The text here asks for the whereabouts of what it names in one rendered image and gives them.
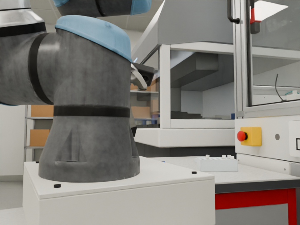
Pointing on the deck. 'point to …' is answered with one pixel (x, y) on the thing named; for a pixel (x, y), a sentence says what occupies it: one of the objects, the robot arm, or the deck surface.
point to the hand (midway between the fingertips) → (142, 115)
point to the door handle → (231, 13)
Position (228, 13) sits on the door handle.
